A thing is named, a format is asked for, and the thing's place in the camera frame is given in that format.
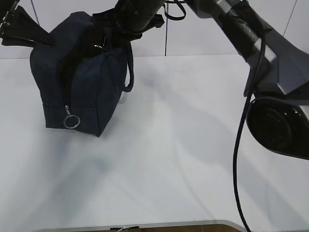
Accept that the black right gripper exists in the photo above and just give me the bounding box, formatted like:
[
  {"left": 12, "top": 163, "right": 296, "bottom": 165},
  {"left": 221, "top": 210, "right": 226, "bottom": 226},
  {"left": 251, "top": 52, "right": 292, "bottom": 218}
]
[{"left": 91, "top": 6, "right": 165, "bottom": 37}]

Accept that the silver zipper pull ring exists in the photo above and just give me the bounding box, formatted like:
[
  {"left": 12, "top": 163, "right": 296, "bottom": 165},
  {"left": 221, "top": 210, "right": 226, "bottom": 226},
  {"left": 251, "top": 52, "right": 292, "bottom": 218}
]
[{"left": 63, "top": 105, "right": 81, "bottom": 130}]

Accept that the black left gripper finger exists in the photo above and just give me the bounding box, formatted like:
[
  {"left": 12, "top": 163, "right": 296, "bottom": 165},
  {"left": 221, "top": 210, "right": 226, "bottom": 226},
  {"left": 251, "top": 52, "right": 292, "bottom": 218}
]
[{"left": 1, "top": 6, "right": 53, "bottom": 47}]

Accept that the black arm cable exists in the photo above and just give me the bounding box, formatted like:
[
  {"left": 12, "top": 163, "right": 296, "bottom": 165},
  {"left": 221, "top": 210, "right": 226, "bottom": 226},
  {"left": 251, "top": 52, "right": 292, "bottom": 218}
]
[{"left": 165, "top": 0, "right": 267, "bottom": 232}]

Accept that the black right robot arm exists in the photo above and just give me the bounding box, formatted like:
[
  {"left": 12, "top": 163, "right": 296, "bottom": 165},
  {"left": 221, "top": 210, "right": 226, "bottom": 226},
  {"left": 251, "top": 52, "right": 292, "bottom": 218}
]
[{"left": 176, "top": 0, "right": 309, "bottom": 160}]

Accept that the dark navy lunch bag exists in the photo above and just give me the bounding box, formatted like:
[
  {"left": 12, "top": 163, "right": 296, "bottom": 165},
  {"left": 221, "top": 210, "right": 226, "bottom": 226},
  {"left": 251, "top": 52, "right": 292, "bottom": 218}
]
[{"left": 30, "top": 12, "right": 134, "bottom": 136}]

